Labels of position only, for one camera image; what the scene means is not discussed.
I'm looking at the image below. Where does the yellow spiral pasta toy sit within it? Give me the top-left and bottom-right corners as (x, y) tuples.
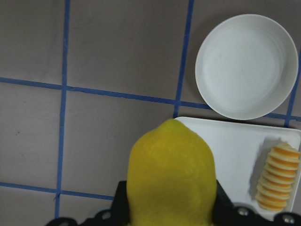
(255, 142), (301, 212)

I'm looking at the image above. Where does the yellow lemon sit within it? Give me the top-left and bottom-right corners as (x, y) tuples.
(127, 119), (217, 226)

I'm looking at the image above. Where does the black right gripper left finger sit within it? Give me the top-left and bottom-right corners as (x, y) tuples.
(111, 181), (130, 226)

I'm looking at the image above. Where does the white round plate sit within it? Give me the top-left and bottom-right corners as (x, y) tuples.
(195, 14), (299, 120)

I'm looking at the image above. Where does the white rectangular tray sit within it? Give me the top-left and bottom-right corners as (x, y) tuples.
(177, 117), (301, 220)

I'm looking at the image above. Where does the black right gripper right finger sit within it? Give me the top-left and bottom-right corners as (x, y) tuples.
(213, 180), (234, 223)

